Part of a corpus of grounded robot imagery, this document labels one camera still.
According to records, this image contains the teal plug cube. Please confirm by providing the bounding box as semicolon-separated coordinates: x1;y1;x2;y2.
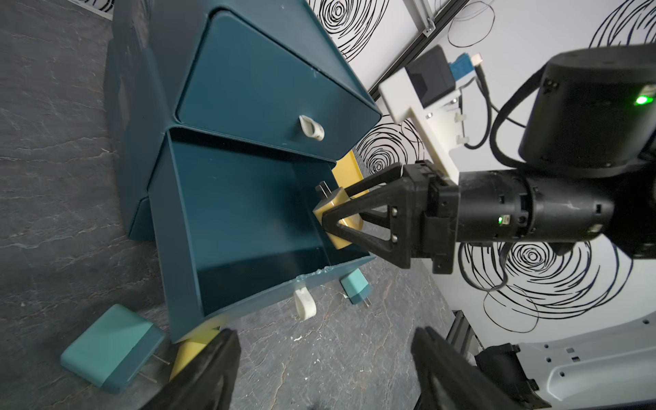
340;269;372;307
60;304;165;394

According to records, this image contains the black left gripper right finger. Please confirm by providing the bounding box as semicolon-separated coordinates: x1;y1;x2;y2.
411;327;519;410

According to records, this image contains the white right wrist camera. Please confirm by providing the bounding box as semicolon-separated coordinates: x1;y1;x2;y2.
379;46;483;184

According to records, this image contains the yellow plug cube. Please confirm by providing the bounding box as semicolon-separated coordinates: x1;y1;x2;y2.
312;181;366;251
169;329;220;380

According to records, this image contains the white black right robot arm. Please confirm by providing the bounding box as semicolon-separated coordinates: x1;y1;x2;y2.
316;44;655;409

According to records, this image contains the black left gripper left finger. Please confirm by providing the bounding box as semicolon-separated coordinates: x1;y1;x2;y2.
143;329;241;409

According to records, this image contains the yellow cutting board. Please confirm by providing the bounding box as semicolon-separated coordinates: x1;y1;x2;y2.
332;150;365;189

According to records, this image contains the teal drawer cabinet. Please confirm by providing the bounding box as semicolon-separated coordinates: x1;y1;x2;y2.
104;1;381;342

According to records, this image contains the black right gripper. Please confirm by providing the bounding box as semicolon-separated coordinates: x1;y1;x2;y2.
321;162;615;274

